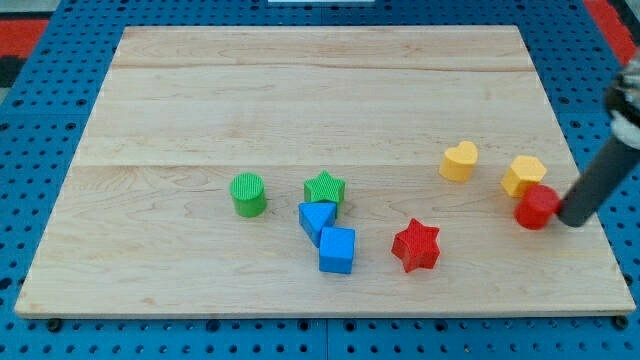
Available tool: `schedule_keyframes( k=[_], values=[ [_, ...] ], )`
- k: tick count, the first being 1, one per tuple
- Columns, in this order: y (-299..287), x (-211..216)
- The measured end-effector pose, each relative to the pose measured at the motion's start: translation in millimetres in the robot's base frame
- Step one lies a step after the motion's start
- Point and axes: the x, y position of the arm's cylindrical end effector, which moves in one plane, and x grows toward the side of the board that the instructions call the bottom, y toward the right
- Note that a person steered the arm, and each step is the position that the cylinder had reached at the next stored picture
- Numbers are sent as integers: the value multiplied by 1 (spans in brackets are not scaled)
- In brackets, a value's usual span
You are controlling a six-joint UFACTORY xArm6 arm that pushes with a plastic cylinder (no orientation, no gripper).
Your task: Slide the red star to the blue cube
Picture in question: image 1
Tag robot arm end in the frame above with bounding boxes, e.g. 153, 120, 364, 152
605, 51, 639, 150

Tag green star block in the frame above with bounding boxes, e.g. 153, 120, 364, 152
304, 170, 346, 217

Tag blue cube block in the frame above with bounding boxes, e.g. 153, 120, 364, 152
319, 227, 356, 274

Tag red star block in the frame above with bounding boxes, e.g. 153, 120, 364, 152
391, 218, 441, 273

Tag blue triangle block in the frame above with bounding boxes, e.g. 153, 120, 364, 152
298, 202, 337, 248

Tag green cylinder block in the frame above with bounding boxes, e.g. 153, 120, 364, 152
230, 172, 267, 218

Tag wooden board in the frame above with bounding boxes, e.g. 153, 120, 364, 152
15, 26, 635, 319

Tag yellow heart block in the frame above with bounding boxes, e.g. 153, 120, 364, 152
438, 141, 479, 183

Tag yellow hexagon block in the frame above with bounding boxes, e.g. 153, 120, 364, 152
500, 155, 547, 198

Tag red cylinder block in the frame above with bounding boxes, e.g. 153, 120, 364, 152
513, 184, 560, 230

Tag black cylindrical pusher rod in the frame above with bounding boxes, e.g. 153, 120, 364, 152
557, 135, 639, 227

